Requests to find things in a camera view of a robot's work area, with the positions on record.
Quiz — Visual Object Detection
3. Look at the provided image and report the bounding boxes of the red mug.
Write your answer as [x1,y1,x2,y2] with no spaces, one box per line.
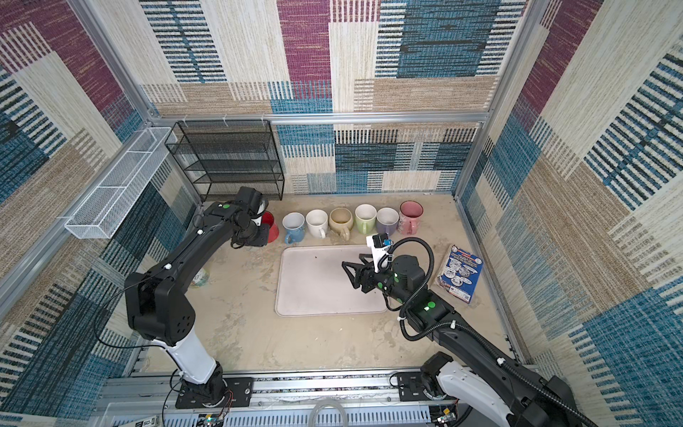
[261,211,279,244]

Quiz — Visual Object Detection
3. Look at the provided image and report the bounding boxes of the blue polka dot mug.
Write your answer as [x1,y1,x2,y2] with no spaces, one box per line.
[282,212,306,245]

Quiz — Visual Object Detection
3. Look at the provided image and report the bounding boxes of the green mug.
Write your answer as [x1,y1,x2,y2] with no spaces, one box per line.
[355,204,377,236]

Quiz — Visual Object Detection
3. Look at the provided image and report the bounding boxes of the purple mug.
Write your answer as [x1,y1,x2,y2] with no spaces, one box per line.
[376,207,400,236]

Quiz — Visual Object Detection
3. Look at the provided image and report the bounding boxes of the beige ceramic teapot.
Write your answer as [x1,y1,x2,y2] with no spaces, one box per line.
[329,207,354,241]

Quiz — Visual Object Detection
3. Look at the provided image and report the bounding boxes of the pink patterned mug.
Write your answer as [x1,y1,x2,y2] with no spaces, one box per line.
[398,200,424,236]

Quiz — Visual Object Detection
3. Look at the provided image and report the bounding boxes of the white mug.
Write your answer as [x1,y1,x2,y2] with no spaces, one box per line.
[306,209,329,239]

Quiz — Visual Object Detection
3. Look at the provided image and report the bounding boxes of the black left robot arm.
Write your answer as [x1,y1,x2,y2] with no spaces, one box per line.
[125,187,269,407]

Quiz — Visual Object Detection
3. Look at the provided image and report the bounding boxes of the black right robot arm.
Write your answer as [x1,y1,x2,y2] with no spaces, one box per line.
[341,254,592,426]

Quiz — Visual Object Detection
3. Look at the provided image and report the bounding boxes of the white plastic tray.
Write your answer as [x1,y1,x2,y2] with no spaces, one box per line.
[275,245,386,317]

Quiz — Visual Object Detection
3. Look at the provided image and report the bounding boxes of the small labelled jar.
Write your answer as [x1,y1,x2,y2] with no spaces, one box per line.
[190,268,209,288]

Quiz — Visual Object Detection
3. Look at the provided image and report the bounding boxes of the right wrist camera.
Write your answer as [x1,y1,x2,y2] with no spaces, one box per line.
[366,233,392,273]

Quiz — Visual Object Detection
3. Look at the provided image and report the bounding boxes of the black wire mesh shelf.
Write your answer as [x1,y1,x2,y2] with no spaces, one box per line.
[165,119,286,202]

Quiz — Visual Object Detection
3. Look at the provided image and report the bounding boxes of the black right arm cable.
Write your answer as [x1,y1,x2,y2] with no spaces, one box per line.
[383,237,599,427]

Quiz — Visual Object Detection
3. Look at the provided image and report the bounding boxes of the white wire mesh basket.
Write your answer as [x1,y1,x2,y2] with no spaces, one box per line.
[64,127,171,239]

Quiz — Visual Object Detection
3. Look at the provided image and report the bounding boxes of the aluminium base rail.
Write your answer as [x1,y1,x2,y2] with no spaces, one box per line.
[90,365,551,427]

